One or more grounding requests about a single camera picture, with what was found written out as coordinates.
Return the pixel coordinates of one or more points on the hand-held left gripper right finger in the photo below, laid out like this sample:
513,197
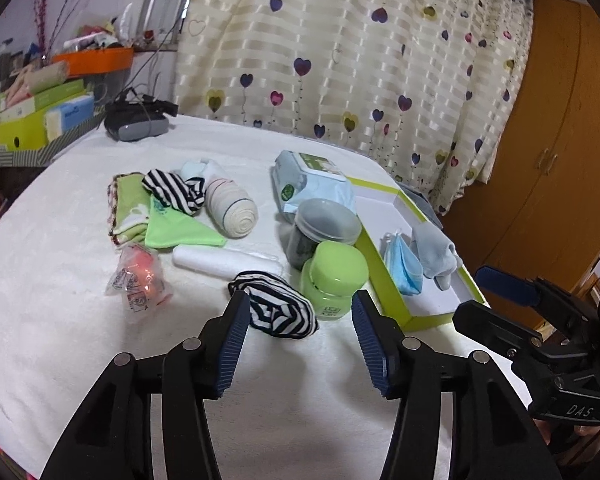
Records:
370,350

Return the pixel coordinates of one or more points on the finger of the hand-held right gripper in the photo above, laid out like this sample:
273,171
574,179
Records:
505,285
495,325

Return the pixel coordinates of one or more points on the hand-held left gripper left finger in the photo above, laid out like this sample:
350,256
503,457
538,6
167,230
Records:
232,345

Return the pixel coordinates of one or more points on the black and white striped sock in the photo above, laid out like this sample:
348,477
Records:
280,315
170,192

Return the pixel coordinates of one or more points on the clear bag with orange item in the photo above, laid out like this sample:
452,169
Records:
140,270

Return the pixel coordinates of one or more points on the light green sock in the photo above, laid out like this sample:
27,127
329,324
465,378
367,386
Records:
180,230

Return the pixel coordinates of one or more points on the beige sock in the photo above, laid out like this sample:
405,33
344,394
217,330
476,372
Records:
230,205

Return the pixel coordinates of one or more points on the green cardboard box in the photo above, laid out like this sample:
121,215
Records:
375,207

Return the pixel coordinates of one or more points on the green towel with brown trim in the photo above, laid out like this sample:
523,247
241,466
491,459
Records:
130,210

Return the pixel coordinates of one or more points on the light blue sock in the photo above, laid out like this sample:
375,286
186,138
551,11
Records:
192,169

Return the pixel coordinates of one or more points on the grey sock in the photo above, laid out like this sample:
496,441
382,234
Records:
435,255

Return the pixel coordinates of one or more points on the light green jar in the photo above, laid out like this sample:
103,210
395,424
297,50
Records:
335,265

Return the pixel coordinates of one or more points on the clear jar with dark contents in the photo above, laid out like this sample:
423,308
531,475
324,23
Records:
325,220

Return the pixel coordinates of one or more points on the wooden wardrobe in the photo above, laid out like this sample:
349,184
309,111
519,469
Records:
555,135

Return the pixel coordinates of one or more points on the wet wipes pack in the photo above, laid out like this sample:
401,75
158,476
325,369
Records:
305,185

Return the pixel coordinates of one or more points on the white quilted table cover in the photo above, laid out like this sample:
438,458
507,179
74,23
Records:
55,320

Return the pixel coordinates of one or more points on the grey striped tray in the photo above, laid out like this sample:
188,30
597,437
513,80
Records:
55,150

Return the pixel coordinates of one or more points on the blue tissue pack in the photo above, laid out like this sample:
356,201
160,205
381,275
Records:
72,112

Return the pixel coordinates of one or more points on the green file box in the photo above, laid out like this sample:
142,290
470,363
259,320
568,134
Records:
25,130

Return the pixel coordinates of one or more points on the heart print curtain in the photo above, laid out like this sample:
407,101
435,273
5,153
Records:
330,35

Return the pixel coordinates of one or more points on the orange tray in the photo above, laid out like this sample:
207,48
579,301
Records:
100,62

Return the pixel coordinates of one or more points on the beige rolled cloth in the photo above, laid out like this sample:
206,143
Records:
40,80

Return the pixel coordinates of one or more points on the pile of small toiletries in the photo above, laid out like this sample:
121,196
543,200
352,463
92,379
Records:
100,37

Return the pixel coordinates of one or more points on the metal window frame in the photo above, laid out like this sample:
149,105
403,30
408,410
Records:
155,0

